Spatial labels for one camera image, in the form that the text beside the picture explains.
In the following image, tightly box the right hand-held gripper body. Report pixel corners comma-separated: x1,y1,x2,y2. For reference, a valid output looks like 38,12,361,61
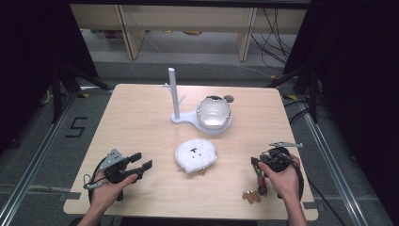
259,141,304,173

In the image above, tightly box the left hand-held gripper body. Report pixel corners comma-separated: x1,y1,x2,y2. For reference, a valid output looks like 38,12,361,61
99,148,140,185

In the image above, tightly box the red keychain with brown charm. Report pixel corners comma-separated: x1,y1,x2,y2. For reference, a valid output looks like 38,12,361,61
241,168,269,205

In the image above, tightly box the white fluffy pouch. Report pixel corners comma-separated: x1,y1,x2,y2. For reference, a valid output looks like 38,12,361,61
174,137,218,176

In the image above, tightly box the person's right hand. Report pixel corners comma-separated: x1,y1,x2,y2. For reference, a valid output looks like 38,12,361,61
257,153,303,202

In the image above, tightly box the person's left hand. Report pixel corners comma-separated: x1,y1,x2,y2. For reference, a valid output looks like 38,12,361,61
88,170,139,211

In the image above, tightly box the black metal stand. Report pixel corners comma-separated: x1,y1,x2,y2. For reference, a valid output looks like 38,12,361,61
50,61,111,124
265,65,322,124

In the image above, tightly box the dark curtain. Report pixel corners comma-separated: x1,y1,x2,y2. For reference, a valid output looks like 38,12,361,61
282,0,399,220
0,0,99,154

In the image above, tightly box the light wooden shelf unit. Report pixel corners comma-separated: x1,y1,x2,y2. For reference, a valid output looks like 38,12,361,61
69,3,309,62

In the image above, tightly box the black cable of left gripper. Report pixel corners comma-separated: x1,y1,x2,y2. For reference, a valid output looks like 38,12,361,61
82,156,108,205

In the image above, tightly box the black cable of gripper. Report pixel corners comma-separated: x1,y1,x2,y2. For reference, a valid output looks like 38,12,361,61
82,156,108,205
289,159,306,202

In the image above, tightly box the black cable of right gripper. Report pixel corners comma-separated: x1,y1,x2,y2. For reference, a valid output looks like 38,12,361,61
289,159,306,202

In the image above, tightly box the aluminium floor rail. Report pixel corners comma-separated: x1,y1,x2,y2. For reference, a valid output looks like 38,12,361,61
300,103,369,226
0,90,80,226

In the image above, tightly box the white stand with post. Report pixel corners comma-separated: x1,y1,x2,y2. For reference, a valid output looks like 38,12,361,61
161,67,234,137

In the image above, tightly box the white floor cable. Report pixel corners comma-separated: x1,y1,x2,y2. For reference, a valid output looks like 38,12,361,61
234,63,275,80

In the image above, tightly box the bundle of black cables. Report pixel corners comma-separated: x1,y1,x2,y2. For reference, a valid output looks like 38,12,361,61
249,8,297,72

